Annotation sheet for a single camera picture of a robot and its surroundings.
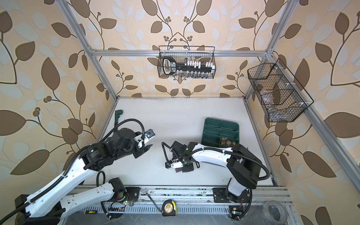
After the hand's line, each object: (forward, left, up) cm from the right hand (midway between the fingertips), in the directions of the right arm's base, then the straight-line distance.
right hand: (185, 164), depth 83 cm
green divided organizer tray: (+18, -24, +5) cm, 30 cm away
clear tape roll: (-24, -45, -2) cm, 51 cm away
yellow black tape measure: (-21, +8, +2) cm, 23 cm away
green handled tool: (+42, +52, +1) cm, 66 cm away
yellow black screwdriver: (-21, +48, -1) cm, 53 cm away
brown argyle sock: (+13, -26, +4) cm, 29 cm away
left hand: (+5, +17, +23) cm, 29 cm away
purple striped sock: (-2, +4, -1) cm, 5 cm away
